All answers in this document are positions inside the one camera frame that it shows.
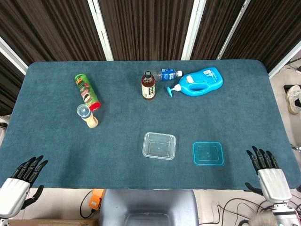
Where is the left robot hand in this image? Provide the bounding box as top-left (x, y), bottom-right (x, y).
top-left (0, 155), bottom-right (49, 219)

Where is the orange device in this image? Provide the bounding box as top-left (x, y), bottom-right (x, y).
top-left (88, 188), bottom-right (105, 209)

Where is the blue label water bottle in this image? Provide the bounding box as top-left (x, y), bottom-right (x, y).
top-left (154, 68), bottom-right (183, 82)

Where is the beige sneaker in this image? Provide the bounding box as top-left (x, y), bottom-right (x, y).
top-left (285, 85), bottom-right (301, 115)

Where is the thin black cable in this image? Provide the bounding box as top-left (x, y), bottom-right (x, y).
top-left (79, 190), bottom-right (95, 218)

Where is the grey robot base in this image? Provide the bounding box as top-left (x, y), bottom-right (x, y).
top-left (98, 189), bottom-right (200, 226)

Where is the brown tea bottle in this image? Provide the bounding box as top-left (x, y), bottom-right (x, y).
top-left (141, 71), bottom-right (157, 101)

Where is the black cable bundle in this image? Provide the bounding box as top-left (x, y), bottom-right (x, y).
top-left (199, 197), bottom-right (276, 226)

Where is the teal table cloth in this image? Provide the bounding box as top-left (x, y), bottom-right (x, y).
top-left (0, 59), bottom-right (301, 190)

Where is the seasoning shaker bottle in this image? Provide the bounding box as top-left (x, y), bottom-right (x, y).
top-left (76, 104), bottom-right (99, 129)

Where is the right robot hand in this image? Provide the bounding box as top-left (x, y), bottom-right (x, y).
top-left (244, 145), bottom-right (293, 203)

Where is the blue detergent pump bottle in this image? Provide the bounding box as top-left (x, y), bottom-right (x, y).
top-left (166, 67), bottom-right (224, 98)

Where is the white partition post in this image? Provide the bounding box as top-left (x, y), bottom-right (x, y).
top-left (268, 40), bottom-right (301, 80)
top-left (87, 0), bottom-right (114, 61)
top-left (216, 0), bottom-right (251, 60)
top-left (181, 0), bottom-right (201, 61)
top-left (0, 36), bottom-right (28, 75)

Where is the green chips can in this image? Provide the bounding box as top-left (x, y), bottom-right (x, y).
top-left (74, 73), bottom-right (102, 112)

